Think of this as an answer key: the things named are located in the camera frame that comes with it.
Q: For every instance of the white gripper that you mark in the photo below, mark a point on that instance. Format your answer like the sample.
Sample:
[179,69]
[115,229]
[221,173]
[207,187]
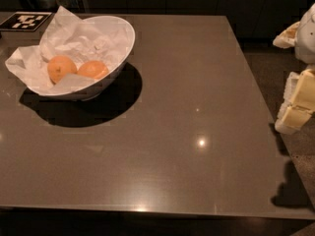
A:
[306,38]

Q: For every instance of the orange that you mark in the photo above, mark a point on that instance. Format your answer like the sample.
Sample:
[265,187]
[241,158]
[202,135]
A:
[59,66]
[93,69]

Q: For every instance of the white ceramic bowl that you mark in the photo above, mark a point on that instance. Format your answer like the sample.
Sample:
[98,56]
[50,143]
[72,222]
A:
[122,54]

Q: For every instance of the white crumpled paper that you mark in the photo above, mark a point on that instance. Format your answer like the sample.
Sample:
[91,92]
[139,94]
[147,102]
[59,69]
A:
[75,40]

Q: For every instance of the black white fiducial marker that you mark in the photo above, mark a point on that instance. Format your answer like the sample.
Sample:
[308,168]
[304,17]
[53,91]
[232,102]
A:
[24,21]

